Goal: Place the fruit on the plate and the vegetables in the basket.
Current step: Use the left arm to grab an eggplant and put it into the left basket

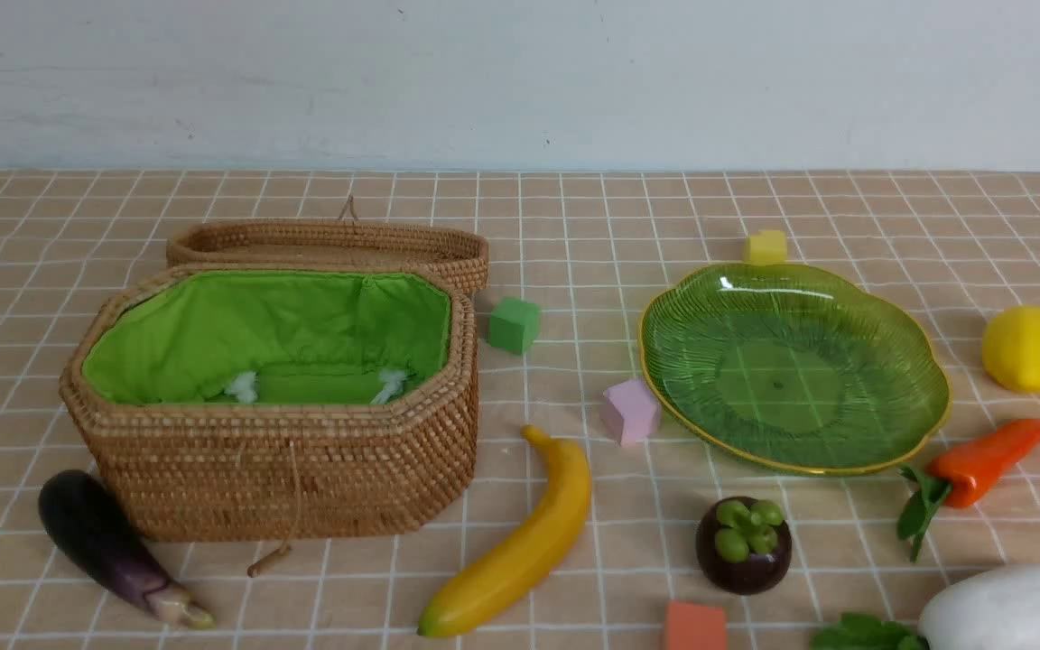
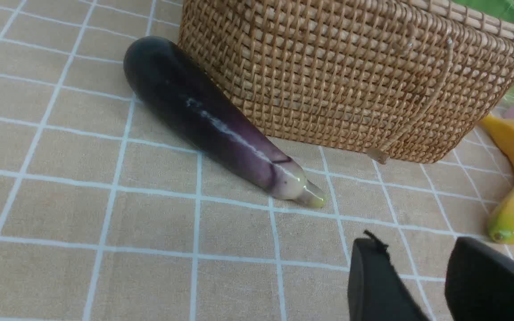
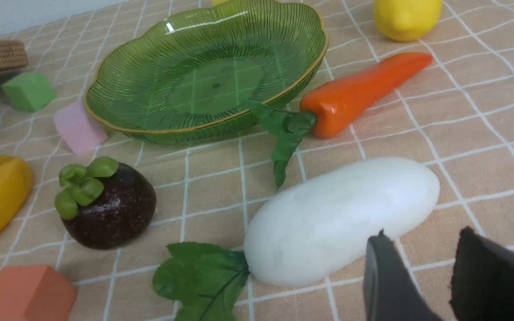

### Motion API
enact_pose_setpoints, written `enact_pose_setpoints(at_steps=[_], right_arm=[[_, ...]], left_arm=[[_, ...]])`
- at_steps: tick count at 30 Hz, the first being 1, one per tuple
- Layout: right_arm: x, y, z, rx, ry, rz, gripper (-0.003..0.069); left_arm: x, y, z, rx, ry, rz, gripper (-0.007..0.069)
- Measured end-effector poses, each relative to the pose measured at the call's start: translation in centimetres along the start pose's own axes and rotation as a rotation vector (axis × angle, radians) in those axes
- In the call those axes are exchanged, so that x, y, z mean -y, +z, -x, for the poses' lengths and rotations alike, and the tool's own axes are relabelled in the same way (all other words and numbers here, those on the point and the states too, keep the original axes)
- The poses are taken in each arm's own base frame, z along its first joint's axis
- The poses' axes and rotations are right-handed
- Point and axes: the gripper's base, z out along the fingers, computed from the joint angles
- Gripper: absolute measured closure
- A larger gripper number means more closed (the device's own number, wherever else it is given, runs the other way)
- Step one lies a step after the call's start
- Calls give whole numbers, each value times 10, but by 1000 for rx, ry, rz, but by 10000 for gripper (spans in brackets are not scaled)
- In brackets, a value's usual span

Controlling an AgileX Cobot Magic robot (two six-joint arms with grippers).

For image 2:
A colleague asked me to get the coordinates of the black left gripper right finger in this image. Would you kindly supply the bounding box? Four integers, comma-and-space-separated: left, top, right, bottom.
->
444, 236, 514, 321

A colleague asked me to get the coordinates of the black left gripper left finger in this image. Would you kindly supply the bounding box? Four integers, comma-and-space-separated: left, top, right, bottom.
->
348, 230, 429, 321

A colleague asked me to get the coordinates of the purple eggplant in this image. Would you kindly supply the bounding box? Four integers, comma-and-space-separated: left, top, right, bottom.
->
123, 35, 327, 209

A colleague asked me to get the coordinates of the woven wicker basket green lining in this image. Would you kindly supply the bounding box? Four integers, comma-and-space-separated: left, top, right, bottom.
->
178, 0, 514, 163

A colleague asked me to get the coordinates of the beige checked tablecloth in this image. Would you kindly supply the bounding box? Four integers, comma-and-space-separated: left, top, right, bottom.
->
0, 0, 514, 321

